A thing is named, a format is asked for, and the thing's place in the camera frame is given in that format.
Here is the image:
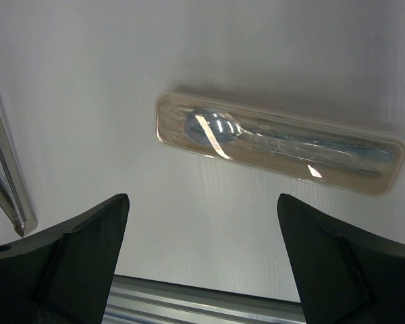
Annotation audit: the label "aluminium mounting rail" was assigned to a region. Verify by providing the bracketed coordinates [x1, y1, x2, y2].
[102, 275, 306, 323]

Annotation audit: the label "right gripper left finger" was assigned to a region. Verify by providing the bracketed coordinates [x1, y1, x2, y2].
[0, 194, 130, 323]

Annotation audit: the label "steel serving tongs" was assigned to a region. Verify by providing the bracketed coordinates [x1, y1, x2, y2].
[0, 114, 38, 237]

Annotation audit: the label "clear cutlery case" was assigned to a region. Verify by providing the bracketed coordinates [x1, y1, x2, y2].
[155, 92, 405, 196]

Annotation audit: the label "steel spoon in case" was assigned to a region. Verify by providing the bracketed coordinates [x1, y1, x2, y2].
[184, 109, 394, 169]

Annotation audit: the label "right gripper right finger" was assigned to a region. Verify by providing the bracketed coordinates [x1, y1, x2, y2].
[277, 194, 405, 323]

